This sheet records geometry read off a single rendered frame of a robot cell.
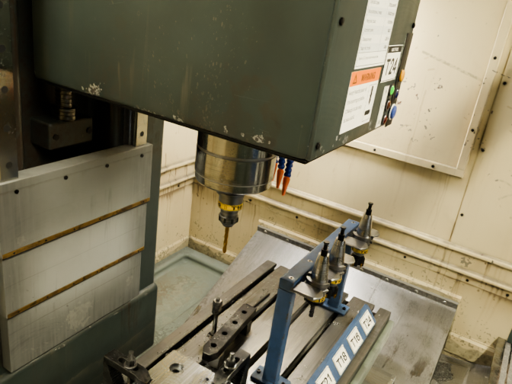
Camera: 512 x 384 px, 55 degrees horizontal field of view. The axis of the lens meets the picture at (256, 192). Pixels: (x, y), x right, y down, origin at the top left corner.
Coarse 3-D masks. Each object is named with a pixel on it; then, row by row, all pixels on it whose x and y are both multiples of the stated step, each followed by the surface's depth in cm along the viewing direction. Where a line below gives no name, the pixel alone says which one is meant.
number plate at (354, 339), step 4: (356, 328) 150; (352, 332) 147; (356, 332) 149; (348, 336) 145; (352, 336) 147; (356, 336) 148; (360, 336) 150; (348, 340) 144; (352, 340) 146; (356, 340) 147; (360, 340) 149; (352, 344) 145; (356, 344) 147; (360, 344) 148; (352, 348) 144; (356, 348) 146
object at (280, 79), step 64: (64, 0) 93; (128, 0) 85; (192, 0) 79; (256, 0) 73; (320, 0) 68; (64, 64) 98; (128, 64) 89; (192, 64) 82; (256, 64) 76; (320, 64) 71; (192, 128) 86; (256, 128) 79; (320, 128) 75
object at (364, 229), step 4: (364, 216) 146; (368, 216) 145; (372, 216) 146; (364, 220) 146; (368, 220) 145; (360, 224) 147; (364, 224) 146; (368, 224) 146; (360, 228) 147; (364, 228) 146; (368, 228) 146; (360, 232) 147; (364, 232) 146; (368, 232) 147; (364, 236) 147; (368, 236) 147
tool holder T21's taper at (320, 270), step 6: (318, 258) 119; (324, 258) 118; (318, 264) 119; (324, 264) 119; (312, 270) 121; (318, 270) 119; (324, 270) 119; (312, 276) 120; (318, 276) 119; (324, 276) 119; (318, 282) 120; (324, 282) 120
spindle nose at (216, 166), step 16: (208, 144) 90; (224, 144) 89; (208, 160) 91; (224, 160) 90; (240, 160) 90; (256, 160) 91; (272, 160) 94; (208, 176) 92; (224, 176) 91; (240, 176) 91; (256, 176) 92; (272, 176) 96; (224, 192) 92; (240, 192) 92; (256, 192) 94
